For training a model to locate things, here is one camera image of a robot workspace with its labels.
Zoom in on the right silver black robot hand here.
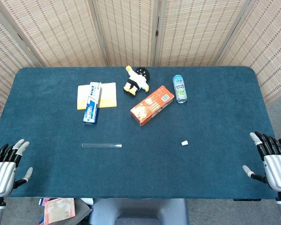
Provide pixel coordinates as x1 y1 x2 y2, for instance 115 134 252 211
242 131 281 192

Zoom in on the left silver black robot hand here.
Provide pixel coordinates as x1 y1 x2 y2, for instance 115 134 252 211
0 139 34 197

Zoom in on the clear glass test tube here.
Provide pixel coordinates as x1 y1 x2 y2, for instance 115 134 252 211
81 143 123 149

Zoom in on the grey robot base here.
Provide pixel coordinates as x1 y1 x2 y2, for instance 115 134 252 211
88 198 189 225

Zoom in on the red white paper booklet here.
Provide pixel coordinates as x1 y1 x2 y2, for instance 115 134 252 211
44 198 76 225

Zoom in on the dark grey bag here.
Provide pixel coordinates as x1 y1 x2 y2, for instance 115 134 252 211
74 198 93 225

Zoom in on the blue white toothpaste box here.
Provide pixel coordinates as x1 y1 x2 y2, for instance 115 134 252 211
82 81 103 126

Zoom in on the woven bamboo screen panel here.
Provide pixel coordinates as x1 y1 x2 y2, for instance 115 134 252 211
0 4 42 120
154 0 251 67
91 0 162 67
0 0 108 68
216 0 281 107

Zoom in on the light blue drink can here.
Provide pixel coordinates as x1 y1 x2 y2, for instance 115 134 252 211
172 75 188 104

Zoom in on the yellow white notepad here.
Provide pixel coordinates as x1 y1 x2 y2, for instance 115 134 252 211
77 82 118 110

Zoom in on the blue table cloth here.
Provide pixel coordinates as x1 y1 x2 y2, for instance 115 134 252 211
0 66 281 200

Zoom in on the orange cardboard box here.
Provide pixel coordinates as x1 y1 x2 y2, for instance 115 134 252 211
130 85 175 127

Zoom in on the black white plush doll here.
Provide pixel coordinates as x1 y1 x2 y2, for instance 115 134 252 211
123 65 151 96

